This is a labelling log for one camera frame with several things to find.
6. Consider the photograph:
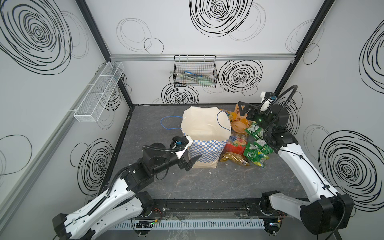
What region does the yellow snack bag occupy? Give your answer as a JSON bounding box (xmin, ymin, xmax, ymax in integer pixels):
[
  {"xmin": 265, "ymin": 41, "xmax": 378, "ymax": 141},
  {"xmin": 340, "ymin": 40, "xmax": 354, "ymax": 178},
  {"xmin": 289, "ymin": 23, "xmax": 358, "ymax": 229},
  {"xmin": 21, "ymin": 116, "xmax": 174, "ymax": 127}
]
[{"xmin": 221, "ymin": 109, "xmax": 238, "ymax": 123}]

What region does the orange potato chip bag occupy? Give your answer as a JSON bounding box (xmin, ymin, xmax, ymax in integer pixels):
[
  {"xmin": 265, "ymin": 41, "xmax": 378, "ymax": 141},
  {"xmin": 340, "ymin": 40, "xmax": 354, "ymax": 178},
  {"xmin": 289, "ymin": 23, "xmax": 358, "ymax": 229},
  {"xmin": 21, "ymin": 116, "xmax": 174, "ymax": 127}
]
[{"xmin": 231, "ymin": 104, "xmax": 252, "ymax": 134}]

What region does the green snack bag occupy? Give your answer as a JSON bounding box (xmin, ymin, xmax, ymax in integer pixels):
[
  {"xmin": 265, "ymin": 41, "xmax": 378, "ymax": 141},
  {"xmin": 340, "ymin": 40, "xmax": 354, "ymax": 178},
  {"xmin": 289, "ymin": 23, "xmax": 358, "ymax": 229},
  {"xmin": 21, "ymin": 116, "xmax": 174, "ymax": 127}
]
[
  {"xmin": 245, "ymin": 123, "xmax": 264, "ymax": 140},
  {"xmin": 255, "ymin": 139, "xmax": 274, "ymax": 155},
  {"xmin": 243, "ymin": 143, "xmax": 270, "ymax": 168}
]

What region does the blue checkered paper bag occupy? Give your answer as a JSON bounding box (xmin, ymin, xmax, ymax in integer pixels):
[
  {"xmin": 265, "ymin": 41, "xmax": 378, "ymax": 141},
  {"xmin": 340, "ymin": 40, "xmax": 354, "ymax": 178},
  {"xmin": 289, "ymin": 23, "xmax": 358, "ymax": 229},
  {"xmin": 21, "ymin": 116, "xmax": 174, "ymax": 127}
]
[{"xmin": 164, "ymin": 106, "xmax": 232, "ymax": 169}]

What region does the red gold snack bag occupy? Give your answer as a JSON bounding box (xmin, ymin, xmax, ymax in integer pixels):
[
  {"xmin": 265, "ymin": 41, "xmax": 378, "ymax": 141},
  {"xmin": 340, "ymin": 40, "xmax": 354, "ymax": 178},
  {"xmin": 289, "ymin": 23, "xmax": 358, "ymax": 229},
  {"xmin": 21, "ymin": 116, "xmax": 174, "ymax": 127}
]
[{"xmin": 220, "ymin": 133, "xmax": 250, "ymax": 166}]

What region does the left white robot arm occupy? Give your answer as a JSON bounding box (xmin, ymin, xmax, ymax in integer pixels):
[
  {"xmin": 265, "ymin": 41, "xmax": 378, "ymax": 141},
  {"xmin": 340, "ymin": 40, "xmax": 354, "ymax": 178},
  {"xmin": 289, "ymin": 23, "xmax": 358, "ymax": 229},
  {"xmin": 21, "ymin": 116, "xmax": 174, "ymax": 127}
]
[{"xmin": 53, "ymin": 137, "xmax": 201, "ymax": 240}]

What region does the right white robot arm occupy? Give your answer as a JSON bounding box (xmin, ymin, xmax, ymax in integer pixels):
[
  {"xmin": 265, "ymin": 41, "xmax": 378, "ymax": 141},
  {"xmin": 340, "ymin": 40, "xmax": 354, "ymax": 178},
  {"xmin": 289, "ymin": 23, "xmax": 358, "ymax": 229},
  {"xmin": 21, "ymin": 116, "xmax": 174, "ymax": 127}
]
[{"xmin": 238, "ymin": 85, "xmax": 354, "ymax": 236}]

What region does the green pouch in basket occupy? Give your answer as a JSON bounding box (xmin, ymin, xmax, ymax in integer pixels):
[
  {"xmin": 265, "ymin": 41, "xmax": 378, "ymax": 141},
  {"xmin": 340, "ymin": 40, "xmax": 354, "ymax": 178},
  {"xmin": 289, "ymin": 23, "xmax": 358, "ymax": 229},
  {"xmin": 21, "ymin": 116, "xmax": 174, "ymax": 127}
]
[{"xmin": 195, "ymin": 76, "xmax": 216, "ymax": 88}]

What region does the blue item in basket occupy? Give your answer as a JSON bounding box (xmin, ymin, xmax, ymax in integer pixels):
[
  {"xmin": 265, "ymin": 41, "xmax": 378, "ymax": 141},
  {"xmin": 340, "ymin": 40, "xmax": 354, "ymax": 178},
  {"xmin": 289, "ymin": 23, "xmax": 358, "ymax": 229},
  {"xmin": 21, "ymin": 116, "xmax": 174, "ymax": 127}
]
[{"xmin": 184, "ymin": 71, "xmax": 200, "ymax": 77}]

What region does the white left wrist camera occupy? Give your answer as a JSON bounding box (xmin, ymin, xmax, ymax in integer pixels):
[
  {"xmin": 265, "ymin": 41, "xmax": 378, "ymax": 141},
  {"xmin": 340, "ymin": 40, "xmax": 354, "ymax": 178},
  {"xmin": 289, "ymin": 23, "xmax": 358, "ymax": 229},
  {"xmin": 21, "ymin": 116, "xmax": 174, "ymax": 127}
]
[{"xmin": 171, "ymin": 136, "xmax": 193, "ymax": 159}]

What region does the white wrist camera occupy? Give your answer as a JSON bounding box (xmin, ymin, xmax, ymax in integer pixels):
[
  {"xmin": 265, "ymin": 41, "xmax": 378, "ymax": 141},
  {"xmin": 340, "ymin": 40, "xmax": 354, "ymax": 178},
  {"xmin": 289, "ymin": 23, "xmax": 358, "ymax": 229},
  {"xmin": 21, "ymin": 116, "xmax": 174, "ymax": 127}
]
[
  {"xmin": 258, "ymin": 92, "xmax": 277, "ymax": 114},
  {"xmin": 171, "ymin": 136, "xmax": 193, "ymax": 159}
]

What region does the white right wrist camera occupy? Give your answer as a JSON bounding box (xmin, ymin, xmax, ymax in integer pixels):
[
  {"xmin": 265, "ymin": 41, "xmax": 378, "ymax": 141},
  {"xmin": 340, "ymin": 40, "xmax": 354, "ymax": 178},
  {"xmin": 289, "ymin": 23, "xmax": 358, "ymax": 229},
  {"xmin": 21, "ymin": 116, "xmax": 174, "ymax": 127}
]
[{"xmin": 258, "ymin": 92, "xmax": 277, "ymax": 114}]

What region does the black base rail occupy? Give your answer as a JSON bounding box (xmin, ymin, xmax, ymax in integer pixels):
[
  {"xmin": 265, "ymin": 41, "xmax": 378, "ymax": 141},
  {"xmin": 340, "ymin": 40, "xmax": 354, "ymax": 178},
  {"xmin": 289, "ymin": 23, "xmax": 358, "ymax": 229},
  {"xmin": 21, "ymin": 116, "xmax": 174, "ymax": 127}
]
[{"xmin": 131, "ymin": 197, "xmax": 310, "ymax": 220}]

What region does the black wire wall basket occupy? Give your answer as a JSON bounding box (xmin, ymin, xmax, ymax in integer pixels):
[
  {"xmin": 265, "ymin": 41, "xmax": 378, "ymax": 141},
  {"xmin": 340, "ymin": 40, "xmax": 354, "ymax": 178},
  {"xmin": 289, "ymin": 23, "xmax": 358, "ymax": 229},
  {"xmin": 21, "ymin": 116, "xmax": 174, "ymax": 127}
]
[{"xmin": 171, "ymin": 60, "xmax": 218, "ymax": 88}]

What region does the white slotted cable duct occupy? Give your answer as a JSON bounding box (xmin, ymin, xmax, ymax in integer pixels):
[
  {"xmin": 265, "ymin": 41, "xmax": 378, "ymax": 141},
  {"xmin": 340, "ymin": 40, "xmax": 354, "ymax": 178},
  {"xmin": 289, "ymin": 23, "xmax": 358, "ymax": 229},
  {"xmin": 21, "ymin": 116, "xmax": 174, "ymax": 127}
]
[{"xmin": 111, "ymin": 219, "xmax": 265, "ymax": 231}]

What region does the clear acrylic wall shelf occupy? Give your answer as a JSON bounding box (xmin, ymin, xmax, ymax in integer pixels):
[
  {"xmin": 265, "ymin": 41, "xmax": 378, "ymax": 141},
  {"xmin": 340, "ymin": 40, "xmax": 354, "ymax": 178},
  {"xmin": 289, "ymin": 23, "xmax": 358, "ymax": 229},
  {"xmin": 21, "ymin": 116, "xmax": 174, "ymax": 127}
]
[{"xmin": 74, "ymin": 62, "xmax": 124, "ymax": 123}]

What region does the aluminium wall rail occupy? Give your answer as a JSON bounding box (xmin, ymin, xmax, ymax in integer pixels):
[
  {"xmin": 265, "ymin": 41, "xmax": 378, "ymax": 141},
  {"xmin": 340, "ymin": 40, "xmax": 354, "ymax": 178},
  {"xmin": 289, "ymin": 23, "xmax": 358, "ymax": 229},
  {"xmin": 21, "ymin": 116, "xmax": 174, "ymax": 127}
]
[{"xmin": 110, "ymin": 54, "xmax": 296, "ymax": 62}]

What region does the right black corner post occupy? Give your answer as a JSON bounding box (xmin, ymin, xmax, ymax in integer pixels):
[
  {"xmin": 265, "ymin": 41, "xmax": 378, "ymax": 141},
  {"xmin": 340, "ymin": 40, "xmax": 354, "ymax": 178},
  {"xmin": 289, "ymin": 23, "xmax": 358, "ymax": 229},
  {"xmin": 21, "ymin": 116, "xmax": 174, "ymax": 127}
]
[{"xmin": 275, "ymin": 0, "xmax": 335, "ymax": 96}]

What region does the black corner frame post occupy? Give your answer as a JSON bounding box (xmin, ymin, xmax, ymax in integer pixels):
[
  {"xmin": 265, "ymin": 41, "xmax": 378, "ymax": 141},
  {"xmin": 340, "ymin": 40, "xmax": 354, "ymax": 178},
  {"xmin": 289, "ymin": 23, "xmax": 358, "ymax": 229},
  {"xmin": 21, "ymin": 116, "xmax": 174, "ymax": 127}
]
[{"xmin": 75, "ymin": 0, "xmax": 135, "ymax": 110}]

